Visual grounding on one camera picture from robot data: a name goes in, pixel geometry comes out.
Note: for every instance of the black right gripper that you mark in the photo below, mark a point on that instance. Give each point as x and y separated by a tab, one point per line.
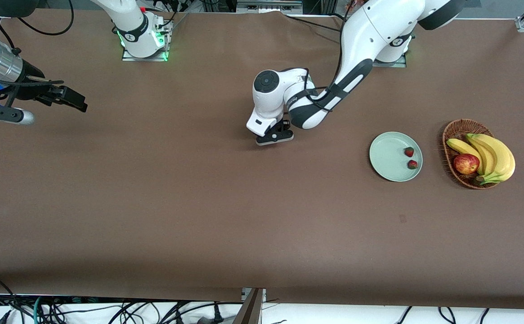
31	89

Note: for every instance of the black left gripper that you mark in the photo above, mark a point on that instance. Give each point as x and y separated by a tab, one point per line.
286	125

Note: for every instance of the pale green round plate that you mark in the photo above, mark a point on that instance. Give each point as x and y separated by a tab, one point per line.
390	157

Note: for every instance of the red strawberry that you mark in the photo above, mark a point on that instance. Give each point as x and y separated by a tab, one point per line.
409	152
413	164

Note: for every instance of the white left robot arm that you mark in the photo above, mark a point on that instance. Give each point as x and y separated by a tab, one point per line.
378	27

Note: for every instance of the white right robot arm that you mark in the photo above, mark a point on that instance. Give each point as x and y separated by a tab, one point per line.
136	27

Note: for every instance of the large table cover sheet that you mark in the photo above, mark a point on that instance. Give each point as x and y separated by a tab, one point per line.
244	216

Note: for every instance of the grey electronics box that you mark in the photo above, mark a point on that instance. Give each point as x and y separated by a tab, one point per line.
268	5

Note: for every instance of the brown wicker basket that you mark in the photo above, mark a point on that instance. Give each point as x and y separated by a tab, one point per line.
457	130

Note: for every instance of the short yellow banana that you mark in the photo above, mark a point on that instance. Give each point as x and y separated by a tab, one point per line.
461	146

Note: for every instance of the red apple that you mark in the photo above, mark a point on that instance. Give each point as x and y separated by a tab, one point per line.
466	164

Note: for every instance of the black power plug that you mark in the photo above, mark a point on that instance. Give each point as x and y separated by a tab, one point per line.
218	315

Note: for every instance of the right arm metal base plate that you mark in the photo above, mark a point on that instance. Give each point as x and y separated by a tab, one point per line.
145	59

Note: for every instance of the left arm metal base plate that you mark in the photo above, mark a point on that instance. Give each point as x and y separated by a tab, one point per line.
396	64

